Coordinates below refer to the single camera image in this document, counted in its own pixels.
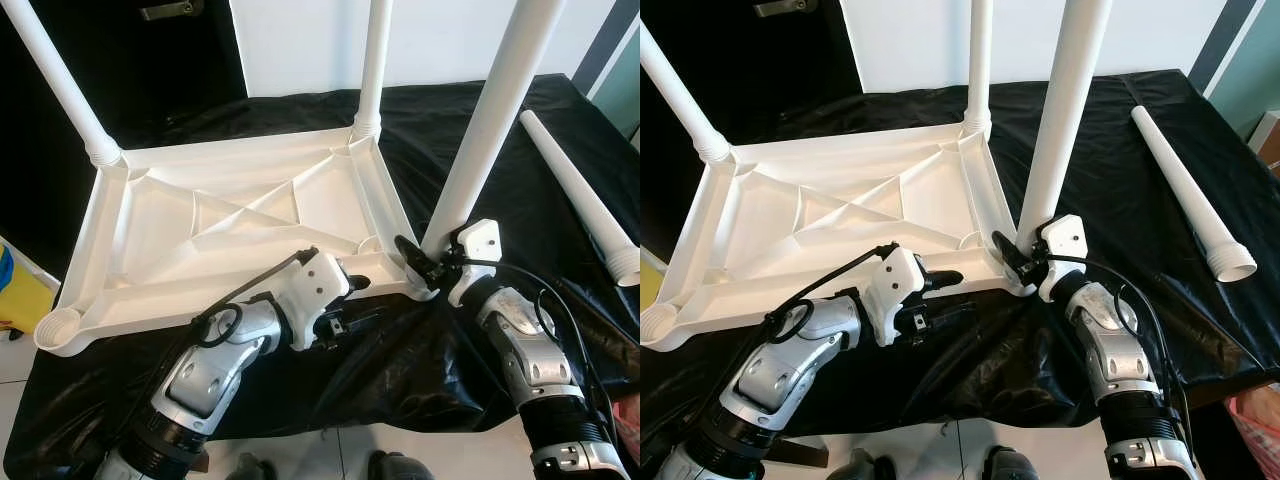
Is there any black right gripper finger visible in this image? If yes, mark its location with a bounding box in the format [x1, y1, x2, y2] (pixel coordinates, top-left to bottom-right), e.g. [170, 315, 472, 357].
[394, 234, 441, 293]
[990, 230, 1033, 291]

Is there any white plastic table top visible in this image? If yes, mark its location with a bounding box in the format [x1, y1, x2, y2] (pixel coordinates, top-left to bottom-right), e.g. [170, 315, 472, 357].
[33, 122, 441, 359]
[640, 118, 1041, 353]

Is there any white plastic table leg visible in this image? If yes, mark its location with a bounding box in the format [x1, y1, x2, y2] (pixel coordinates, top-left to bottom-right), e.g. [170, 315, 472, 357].
[0, 0, 123, 169]
[519, 108, 641, 289]
[418, 0, 568, 263]
[352, 0, 394, 141]
[640, 25, 736, 163]
[962, 0, 998, 136]
[1015, 0, 1113, 251]
[1130, 103, 1258, 284]

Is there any black plastic table cover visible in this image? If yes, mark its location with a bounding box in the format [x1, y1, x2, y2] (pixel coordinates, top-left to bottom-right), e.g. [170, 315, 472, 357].
[640, 68, 1280, 461]
[0, 72, 641, 471]

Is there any grey right robot foot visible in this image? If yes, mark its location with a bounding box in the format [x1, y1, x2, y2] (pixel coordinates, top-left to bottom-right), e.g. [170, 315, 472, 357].
[980, 445, 1046, 480]
[365, 450, 431, 480]

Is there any brown wooden cabinet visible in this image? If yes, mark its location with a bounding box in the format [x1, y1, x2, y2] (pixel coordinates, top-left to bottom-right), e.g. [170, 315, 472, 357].
[1250, 110, 1280, 166]

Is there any black door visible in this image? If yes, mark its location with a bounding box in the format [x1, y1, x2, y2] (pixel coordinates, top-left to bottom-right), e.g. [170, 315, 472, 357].
[640, 0, 861, 106]
[0, 0, 246, 111]

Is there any yellow waste bin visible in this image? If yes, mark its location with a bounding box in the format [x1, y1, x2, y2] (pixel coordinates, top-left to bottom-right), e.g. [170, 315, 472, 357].
[0, 240, 56, 341]

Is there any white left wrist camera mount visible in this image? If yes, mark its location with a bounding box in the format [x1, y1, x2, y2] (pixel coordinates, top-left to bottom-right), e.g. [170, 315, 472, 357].
[865, 245, 929, 346]
[285, 250, 351, 351]

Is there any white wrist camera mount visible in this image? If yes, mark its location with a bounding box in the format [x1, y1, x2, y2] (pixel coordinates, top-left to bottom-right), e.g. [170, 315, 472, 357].
[448, 218, 501, 306]
[865, 245, 929, 346]
[285, 250, 351, 351]
[1035, 213, 1088, 301]

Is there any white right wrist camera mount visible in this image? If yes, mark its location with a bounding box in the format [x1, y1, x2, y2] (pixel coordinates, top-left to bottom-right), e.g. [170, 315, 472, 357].
[1035, 213, 1088, 301]
[448, 218, 501, 306]

